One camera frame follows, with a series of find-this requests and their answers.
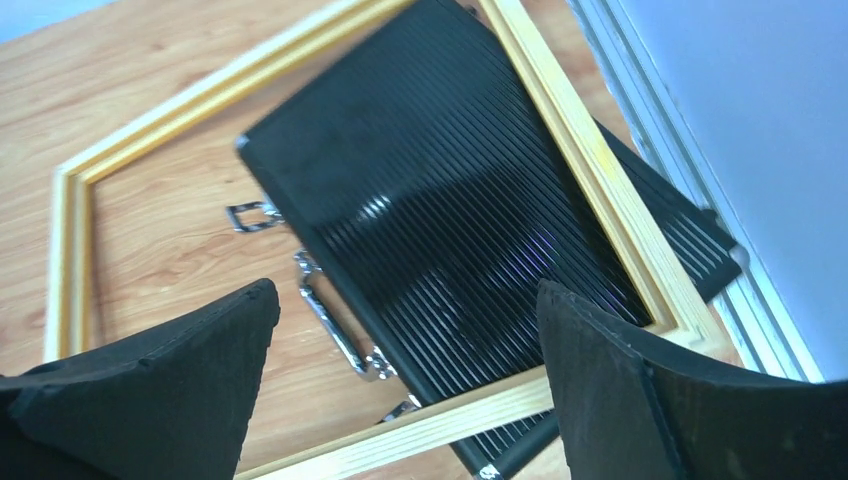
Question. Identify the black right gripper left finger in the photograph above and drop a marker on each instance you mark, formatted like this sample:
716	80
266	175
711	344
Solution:
171	402

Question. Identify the light wooden picture frame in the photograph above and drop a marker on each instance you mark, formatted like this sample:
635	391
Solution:
679	314

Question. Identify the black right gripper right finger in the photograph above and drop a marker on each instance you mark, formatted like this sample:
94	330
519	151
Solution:
632	405

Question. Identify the black ribbed frame backing board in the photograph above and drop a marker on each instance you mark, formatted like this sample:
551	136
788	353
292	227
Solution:
420	178

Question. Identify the aluminium rail right table edge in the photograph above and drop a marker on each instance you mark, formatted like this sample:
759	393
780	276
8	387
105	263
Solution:
757	319

